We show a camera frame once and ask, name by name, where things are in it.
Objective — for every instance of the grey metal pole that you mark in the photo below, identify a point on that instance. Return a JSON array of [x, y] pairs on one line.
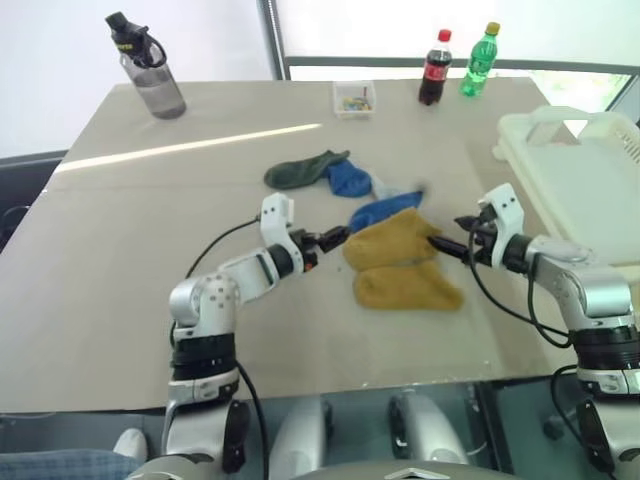
[[274, 35]]

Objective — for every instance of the cola bottle red cap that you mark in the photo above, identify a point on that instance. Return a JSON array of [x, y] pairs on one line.
[[434, 75]]

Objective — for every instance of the white plastic basket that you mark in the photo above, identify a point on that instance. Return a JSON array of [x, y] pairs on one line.
[[575, 170]]

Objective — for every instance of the grey water bottle black lid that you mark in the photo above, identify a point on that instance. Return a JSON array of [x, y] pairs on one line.
[[155, 80]]

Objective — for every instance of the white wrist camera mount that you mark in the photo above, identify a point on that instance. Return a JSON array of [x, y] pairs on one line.
[[505, 210], [274, 212]]

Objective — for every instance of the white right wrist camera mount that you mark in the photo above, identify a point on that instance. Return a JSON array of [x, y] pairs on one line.
[[505, 210]]

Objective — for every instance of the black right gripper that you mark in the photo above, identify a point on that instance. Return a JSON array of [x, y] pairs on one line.
[[482, 237]]

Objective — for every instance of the mustard yellow sock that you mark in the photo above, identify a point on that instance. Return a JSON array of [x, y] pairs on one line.
[[405, 290], [390, 240]]

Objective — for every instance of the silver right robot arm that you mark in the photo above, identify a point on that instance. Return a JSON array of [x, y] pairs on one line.
[[600, 292]]

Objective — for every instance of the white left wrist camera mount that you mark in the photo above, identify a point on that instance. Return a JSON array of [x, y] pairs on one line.
[[274, 212]]

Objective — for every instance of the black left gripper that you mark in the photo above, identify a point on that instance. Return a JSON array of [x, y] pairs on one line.
[[309, 245]]

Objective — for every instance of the light grey sock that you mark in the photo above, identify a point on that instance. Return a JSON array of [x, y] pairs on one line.
[[387, 189]]

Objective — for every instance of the person's blue jeans leg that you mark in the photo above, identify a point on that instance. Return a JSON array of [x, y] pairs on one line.
[[60, 465]]

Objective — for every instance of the blue sock with grey toe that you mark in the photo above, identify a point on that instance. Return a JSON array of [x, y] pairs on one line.
[[385, 207]]

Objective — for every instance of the silver robot torso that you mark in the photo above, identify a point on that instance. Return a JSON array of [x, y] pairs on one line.
[[320, 472]]

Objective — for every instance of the beige table cover sheet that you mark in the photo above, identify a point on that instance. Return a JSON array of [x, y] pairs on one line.
[[150, 210]]

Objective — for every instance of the green soda bottle yellow cap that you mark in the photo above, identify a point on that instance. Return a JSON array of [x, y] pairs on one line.
[[477, 65]]

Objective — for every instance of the black chair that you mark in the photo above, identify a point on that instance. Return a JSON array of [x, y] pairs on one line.
[[20, 195]]

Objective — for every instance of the clear plastic box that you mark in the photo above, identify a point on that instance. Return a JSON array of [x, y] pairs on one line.
[[354, 100]]

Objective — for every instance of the silver robot leg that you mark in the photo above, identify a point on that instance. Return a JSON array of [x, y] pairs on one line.
[[300, 435], [430, 430]]

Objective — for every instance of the grey window frame rail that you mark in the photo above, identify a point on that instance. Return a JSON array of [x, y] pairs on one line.
[[400, 62]]

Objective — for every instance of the bright blue crumpled sock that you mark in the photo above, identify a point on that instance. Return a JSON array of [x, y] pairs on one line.
[[347, 180]]

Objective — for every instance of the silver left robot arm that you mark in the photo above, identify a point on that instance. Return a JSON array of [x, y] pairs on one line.
[[210, 300]]

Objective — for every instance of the dark green sock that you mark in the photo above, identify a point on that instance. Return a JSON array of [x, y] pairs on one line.
[[300, 170]]

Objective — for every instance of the white shoe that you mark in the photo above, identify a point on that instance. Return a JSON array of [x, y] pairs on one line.
[[131, 442]]

